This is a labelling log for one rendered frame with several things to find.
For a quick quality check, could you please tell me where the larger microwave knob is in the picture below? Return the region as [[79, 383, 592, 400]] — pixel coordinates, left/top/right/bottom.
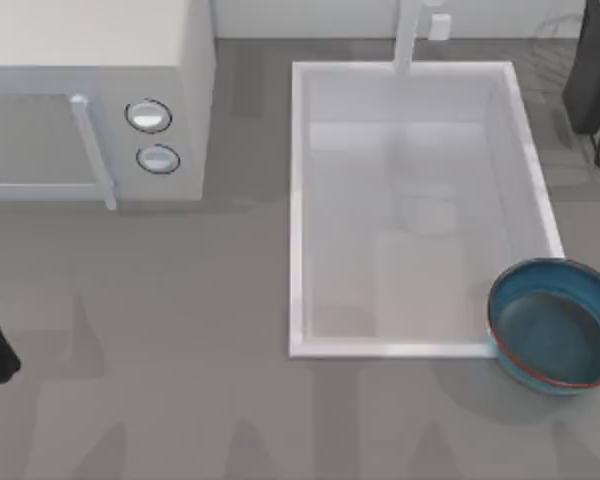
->
[[124, 97, 174, 135]]

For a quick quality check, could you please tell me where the microwave door handle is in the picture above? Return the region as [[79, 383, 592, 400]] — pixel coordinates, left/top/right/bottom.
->
[[69, 93, 118, 212]]

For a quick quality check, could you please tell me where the smaller microwave knob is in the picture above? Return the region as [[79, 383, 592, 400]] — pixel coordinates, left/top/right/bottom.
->
[[135, 143, 182, 176]]

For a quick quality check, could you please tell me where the blue bowl with red rim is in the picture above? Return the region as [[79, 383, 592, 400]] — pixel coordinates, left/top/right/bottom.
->
[[487, 257, 600, 398]]

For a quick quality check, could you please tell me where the white sink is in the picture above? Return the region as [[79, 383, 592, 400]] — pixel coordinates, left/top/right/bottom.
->
[[288, 60, 567, 360]]

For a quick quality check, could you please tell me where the pale microwave oven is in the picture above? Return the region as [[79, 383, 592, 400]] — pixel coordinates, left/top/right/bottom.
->
[[0, 0, 217, 212]]

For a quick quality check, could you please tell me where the tall white tap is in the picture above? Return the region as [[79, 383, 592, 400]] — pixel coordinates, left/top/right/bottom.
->
[[391, 0, 442, 77]]

